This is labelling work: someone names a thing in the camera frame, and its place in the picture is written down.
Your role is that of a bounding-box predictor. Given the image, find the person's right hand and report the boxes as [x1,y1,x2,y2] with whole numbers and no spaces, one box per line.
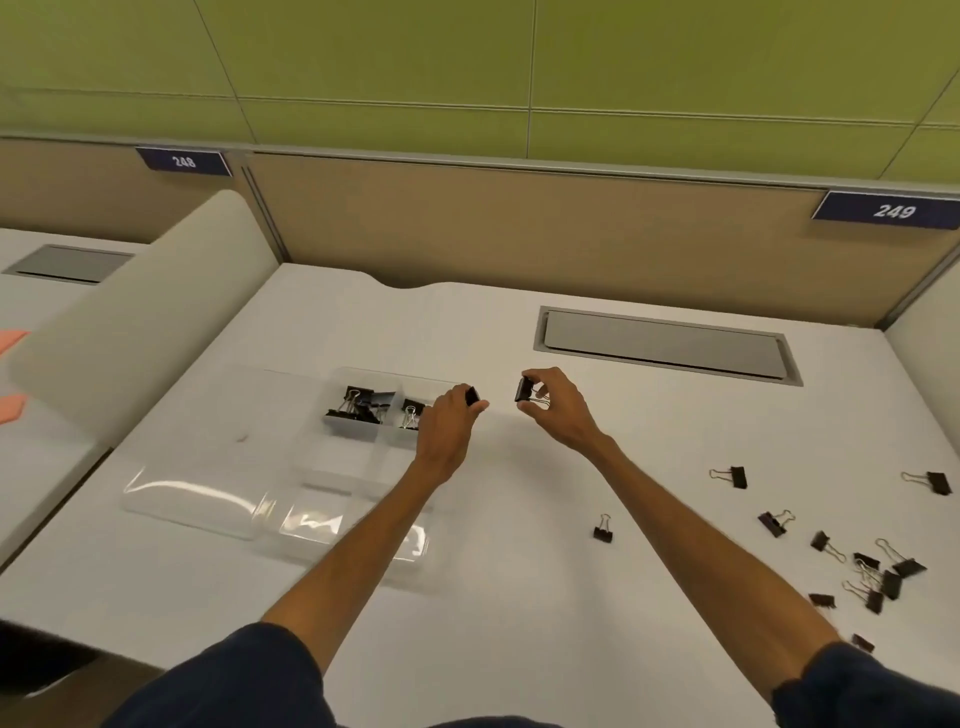
[516,366,614,459]

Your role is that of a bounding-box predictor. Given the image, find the person's left hand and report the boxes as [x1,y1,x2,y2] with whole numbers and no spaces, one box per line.
[414,383,491,486]

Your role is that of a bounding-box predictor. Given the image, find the person's right forearm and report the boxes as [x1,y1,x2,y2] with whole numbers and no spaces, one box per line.
[587,437,843,704]

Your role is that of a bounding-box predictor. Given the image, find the person's left forearm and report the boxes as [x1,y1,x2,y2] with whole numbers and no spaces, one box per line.
[260,459,453,675]

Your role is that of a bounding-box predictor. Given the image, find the heap of black binder clips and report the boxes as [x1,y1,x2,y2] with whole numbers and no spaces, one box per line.
[324,385,427,432]

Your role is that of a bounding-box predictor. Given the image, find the clear plastic compartment box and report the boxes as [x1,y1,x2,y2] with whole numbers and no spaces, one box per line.
[294,365,483,501]

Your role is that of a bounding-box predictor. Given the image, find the beige partition screen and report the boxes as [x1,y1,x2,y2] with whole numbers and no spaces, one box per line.
[0,137,265,246]
[247,150,960,330]

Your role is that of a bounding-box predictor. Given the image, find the clear plastic box lid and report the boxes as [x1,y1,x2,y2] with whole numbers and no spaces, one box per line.
[122,450,433,583]

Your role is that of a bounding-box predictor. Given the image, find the white desk divider panel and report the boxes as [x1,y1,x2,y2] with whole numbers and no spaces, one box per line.
[6,188,281,450]
[884,261,960,459]

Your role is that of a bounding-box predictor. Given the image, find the person's dark blue left sleeve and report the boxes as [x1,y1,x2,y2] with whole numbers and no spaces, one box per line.
[99,621,340,728]

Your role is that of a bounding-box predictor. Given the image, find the person's dark blue sleeve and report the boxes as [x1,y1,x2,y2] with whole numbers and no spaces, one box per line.
[771,642,960,728]
[99,621,340,728]

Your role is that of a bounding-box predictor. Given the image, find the blue number plate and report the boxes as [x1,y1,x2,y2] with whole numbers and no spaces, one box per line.
[135,146,234,179]
[811,189,960,232]

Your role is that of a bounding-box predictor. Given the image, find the scattered black binder clips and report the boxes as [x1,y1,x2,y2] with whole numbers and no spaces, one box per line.
[592,465,954,654]

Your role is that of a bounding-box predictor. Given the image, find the person's dark blue right sleeve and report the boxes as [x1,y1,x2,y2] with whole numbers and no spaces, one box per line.
[771,642,960,728]

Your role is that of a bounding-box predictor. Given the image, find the grey desk cable hatch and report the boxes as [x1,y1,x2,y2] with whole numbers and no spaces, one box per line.
[533,305,804,388]
[3,243,135,287]

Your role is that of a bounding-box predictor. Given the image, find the grey metal partition post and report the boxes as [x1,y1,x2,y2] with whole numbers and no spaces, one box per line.
[238,153,292,264]

